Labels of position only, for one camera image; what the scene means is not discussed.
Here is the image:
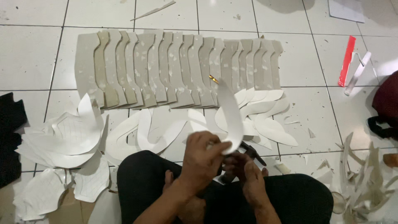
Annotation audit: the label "person's right hand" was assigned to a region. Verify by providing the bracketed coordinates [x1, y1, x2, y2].
[222, 152, 269, 203]

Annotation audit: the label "person's left hand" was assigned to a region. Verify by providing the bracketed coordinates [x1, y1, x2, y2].
[182, 131, 233, 191]

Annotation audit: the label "black scissors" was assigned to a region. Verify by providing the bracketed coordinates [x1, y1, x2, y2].
[219, 141, 267, 184]

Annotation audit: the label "white curved cut strip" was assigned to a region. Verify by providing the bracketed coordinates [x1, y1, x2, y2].
[217, 79, 244, 155]

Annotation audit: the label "white curved cut piece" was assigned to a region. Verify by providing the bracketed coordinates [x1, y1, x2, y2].
[137, 107, 188, 155]
[187, 108, 209, 134]
[104, 110, 143, 167]

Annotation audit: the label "small cream scrap block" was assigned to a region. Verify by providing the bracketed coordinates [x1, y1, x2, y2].
[275, 163, 291, 175]

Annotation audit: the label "pile of white curved pieces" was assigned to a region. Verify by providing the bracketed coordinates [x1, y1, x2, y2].
[215, 88, 299, 150]

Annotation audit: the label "person's bare foot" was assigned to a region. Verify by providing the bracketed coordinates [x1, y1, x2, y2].
[162, 169, 207, 224]

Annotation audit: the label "person's black trousers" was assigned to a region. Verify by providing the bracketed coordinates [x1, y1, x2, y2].
[116, 150, 334, 224]

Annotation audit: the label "row of grey shaped cutouts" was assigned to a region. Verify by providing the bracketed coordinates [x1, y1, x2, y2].
[74, 29, 284, 109]

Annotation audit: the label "heap of white offcuts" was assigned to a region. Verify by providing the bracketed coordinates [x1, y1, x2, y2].
[314, 132, 398, 224]

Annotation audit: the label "thin white sliver offcut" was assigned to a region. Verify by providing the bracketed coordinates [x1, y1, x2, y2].
[131, 0, 176, 22]

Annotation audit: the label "red flat strip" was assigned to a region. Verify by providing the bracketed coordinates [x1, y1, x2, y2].
[338, 35, 356, 88]

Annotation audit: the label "white flat strip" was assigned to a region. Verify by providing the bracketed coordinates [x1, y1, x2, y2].
[344, 51, 372, 96]

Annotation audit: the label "stack of white gridded sheets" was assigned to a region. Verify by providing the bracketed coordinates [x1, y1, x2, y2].
[13, 93, 111, 221]

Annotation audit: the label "small brown object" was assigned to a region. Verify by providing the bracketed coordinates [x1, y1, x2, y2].
[383, 153, 398, 168]

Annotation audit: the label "brown cardboard piece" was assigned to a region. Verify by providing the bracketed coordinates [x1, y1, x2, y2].
[47, 187, 95, 224]

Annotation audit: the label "dark red bag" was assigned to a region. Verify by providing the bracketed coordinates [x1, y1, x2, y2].
[366, 70, 398, 140]

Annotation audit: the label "white paper sheet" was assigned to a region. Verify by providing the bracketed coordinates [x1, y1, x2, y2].
[328, 0, 366, 23]

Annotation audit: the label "black cloth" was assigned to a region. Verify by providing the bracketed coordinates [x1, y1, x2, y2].
[0, 92, 28, 189]

